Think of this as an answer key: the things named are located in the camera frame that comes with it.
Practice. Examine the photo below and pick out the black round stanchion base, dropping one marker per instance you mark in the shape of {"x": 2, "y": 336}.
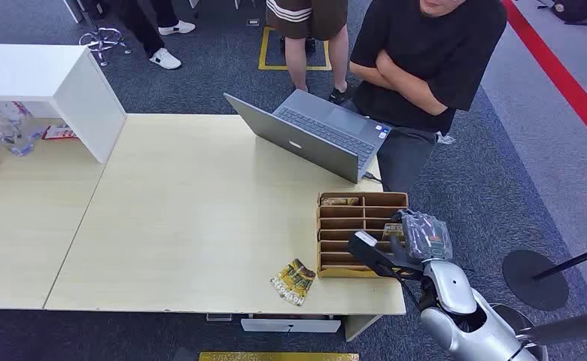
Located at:
{"x": 528, "y": 284}

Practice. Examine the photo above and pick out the gold floor mat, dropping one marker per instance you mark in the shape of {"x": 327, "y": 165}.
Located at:
{"x": 278, "y": 357}

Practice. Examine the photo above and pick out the person in brown shorts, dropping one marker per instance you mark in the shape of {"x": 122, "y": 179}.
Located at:
{"x": 306, "y": 20}

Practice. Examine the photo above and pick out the black bag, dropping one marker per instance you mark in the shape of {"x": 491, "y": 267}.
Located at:
{"x": 577, "y": 10}

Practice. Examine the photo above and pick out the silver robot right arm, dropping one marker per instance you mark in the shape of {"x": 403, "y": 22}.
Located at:
{"x": 465, "y": 319}

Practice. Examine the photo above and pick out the person with white shoes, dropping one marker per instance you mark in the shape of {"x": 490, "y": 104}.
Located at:
{"x": 146, "y": 25}

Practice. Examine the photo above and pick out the yellow printed card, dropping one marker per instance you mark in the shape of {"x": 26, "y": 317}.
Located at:
{"x": 339, "y": 201}
{"x": 392, "y": 231}
{"x": 293, "y": 283}

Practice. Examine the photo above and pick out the red and white packet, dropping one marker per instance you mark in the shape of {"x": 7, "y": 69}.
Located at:
{"x": 59, "y": 132}

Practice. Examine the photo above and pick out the white desk drawer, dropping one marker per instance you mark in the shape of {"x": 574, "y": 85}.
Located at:
{"x": 291, "y": 325}

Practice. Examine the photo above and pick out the floor socket plate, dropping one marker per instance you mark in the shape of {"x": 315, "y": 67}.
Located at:
{"x": 253, "y": 22}

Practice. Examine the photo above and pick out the chrome chair base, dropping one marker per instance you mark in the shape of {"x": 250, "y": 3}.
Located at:
{"x": 103, "y": 41}

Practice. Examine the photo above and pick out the black stanchion pole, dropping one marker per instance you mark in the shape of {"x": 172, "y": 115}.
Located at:
{"x": 577, "y": 259}

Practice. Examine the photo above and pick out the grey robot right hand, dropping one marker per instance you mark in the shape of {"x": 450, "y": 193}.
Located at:
{"x": 425, "y": 236}

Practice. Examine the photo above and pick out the white desk riser shelf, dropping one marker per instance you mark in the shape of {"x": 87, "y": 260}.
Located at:
{"x": 49, "y": 74}

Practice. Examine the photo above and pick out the clear plastic water bottle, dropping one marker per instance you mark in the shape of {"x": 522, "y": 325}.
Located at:
{"x": 4, "y": 127}

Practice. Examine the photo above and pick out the grey laptop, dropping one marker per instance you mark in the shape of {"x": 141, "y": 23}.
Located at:
{"x": 318, "y": 134}

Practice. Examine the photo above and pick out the grey stanchion pole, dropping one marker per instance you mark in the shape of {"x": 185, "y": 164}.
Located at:
{"x": 567, "y": 329}

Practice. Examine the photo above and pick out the cardboard slotted card organizer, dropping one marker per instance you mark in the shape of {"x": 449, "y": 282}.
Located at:
{"x": 341, "y": 239}

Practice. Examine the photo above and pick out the person in black shirt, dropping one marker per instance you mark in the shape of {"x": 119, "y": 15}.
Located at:
{"x": 423, "y": 40}

